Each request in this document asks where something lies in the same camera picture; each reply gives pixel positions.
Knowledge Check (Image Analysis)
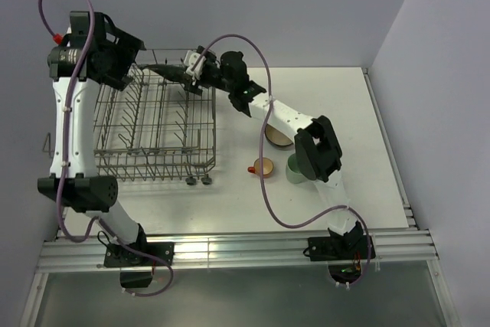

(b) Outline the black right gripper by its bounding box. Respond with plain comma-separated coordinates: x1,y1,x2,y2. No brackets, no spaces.
184,46,234,96

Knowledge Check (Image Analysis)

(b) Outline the black floral square plate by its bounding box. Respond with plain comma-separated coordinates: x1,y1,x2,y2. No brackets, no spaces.
138,64,191,83

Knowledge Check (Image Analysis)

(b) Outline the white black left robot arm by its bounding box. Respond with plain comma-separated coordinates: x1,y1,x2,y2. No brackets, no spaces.
38,11,149,265

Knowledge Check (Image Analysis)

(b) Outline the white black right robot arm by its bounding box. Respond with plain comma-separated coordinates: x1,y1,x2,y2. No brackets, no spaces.
183,49,374,260

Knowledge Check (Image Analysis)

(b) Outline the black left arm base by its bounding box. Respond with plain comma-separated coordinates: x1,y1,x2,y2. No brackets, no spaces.
103,242,175,268

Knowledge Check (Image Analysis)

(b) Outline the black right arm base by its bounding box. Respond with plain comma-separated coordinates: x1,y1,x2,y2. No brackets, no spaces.
302,235,376,262

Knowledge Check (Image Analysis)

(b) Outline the dark bowl tan inside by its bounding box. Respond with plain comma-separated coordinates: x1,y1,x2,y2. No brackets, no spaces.
265,125,293,149

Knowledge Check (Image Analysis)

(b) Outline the small red orange cup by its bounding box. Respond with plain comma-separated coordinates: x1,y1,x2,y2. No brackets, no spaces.
247,157,274,178

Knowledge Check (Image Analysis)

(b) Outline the pale green cup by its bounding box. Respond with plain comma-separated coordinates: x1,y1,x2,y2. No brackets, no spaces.
286,153,307,185

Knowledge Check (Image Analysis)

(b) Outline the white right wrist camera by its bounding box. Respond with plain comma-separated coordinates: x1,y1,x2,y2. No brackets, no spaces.
183,50,206,80

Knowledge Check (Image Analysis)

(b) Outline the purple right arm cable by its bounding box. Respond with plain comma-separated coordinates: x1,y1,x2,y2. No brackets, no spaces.
191,34,372,267

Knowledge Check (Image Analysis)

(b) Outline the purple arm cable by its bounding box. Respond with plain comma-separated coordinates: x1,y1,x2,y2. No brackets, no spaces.
38,0,175,299
191,34,372,267

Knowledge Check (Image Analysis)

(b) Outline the grey wire dish rack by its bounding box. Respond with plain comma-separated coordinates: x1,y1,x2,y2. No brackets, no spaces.
44,49,216,185

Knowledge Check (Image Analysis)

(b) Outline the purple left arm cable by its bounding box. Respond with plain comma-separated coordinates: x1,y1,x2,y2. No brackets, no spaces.
38,0,175,299

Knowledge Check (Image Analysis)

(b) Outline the aluminium mounting rail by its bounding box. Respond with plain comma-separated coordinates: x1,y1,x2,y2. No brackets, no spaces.
35,228,439,273

